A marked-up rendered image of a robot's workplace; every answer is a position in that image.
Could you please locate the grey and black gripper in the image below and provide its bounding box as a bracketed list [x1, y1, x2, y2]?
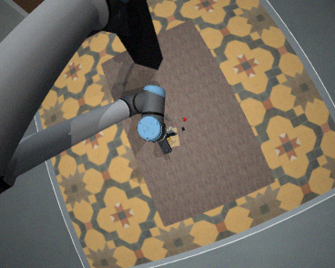
[166, 127, 178, 138]

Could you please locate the tan mat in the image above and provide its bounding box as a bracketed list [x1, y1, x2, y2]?
[167, 128, 180, 148]

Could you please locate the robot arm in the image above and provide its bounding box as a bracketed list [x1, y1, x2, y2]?
[0, 0, 172, 194]

